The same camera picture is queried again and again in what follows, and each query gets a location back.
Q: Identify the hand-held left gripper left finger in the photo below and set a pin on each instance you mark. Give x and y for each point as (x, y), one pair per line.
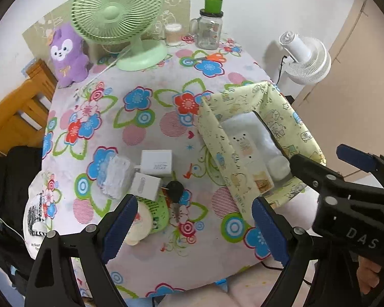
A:
(120, 227)

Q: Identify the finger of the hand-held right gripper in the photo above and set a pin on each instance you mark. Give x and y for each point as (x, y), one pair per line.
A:
(313, 174)
(355, 155)

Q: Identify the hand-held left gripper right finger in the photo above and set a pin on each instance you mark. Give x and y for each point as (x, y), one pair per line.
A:
(268, 230)

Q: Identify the cream round object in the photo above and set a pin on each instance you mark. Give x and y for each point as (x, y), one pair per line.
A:
(140, 224)

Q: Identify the small white charger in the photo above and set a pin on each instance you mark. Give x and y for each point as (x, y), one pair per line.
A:
(145, 187)

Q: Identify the clear plastic packet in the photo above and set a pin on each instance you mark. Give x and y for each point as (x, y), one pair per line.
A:
(115, 176)

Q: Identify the black car key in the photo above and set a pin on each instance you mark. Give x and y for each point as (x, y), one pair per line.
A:
(174, 192)

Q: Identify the large white charger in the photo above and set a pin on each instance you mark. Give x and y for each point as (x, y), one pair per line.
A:
(156, 163)

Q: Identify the yellow printed fabric storage box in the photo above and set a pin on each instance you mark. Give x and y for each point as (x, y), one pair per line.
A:
(217, 147)

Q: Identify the person's right hand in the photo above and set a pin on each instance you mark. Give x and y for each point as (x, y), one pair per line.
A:
(368, 273)

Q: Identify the white flat box with bear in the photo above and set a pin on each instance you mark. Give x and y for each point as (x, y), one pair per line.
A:
(251, 156)

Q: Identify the white printed tote bag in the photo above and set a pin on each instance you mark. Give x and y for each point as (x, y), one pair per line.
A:
(35, 224)

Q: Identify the beige door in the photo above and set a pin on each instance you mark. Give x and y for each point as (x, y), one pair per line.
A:
(364, 70)

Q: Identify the white clip fan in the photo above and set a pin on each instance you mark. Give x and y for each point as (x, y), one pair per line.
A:
(307, 56)

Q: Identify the black cloth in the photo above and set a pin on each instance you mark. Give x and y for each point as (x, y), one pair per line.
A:
(9, 182)

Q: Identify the wooden chair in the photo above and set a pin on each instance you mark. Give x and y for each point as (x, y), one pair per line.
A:
(16, 108)

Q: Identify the glass jar mug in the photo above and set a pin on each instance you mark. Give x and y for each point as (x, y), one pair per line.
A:
(208, 32)

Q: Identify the purple plush toy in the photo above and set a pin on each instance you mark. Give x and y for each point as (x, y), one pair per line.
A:
(65, 56)

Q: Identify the green plastic cup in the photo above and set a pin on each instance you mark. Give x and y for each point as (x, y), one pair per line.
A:
(213, 4)

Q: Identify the clear cotton swab container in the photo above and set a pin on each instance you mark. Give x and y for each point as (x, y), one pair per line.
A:
(173, 34)

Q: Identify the green desk fan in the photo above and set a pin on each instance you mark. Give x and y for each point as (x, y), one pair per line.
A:
(113, 11)

